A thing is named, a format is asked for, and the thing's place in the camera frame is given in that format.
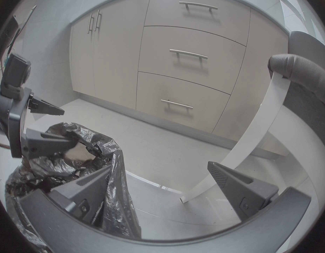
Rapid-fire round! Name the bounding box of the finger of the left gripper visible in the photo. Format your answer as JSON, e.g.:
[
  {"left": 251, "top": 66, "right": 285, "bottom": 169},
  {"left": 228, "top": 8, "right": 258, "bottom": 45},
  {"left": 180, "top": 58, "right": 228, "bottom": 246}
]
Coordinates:
[
  {"left": 27, "top": 93, "right": 65, "bottom": 116},
  {"left": 21, "top": 129, "right": 80, "bottom": 159}
]

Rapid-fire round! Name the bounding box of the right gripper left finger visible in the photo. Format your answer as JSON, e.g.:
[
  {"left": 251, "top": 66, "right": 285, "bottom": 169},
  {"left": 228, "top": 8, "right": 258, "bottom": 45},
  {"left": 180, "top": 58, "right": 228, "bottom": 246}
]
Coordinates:
[{"left": 50, "top": 165, "right": 112, "bottom": 225}]

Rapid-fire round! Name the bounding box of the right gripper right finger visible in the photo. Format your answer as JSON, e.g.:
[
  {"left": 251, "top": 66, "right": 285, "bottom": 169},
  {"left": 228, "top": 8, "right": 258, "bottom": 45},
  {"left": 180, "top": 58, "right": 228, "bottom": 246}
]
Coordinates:
[{"left": 207, "top": 161, "right": 279, "bottom": 222}]

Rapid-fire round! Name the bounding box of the black plastic bag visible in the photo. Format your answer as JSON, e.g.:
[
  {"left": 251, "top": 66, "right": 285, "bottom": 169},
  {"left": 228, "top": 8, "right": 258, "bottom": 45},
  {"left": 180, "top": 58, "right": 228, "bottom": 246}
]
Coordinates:
[{"left": 5, "top": 121, "right": 142, "bottom": 250}]

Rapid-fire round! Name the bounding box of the grey chair with white legs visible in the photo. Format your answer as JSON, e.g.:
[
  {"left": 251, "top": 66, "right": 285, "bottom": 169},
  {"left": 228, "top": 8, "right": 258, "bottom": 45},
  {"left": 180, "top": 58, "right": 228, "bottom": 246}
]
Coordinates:
[{"left": 180, "top": 31, "right": 325, "bottom": 204}]

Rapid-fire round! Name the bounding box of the beige cabinet with drawers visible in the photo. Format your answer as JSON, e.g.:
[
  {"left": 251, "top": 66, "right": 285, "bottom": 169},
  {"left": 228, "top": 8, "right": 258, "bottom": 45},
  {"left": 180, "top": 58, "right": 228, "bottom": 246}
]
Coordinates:
[{"left": 70, "top": 0, "right": 289, "bottom": 158}]

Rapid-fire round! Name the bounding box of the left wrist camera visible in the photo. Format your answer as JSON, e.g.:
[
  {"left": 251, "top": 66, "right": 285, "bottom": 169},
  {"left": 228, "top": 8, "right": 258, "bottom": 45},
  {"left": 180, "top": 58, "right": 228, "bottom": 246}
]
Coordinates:
[{"left": 0, "top": 53, "right": 31, "bottom": 100}]

